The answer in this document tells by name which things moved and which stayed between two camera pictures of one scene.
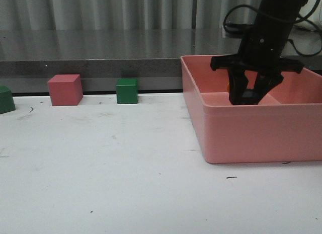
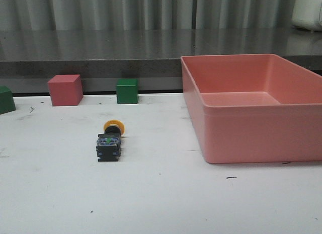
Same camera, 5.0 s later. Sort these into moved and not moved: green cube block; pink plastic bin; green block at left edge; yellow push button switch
Moved: yellow push button switch
Not moved: pink plastic bin; green cube block; green block at left edge
